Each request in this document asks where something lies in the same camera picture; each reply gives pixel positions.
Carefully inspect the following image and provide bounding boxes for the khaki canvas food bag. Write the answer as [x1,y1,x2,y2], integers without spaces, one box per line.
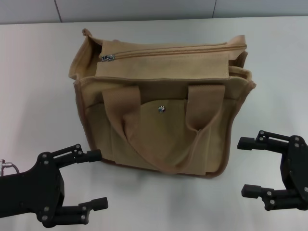
[68,28,257,180]

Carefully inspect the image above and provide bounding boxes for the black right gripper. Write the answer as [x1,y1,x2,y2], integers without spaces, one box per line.
[237,129,308,212]

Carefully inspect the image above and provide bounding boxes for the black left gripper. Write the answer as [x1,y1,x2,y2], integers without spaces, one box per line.
[0,143,109,231]

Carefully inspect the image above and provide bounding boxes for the silver left gripper cable connector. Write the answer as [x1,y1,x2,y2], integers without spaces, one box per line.
[0,158,22,174]

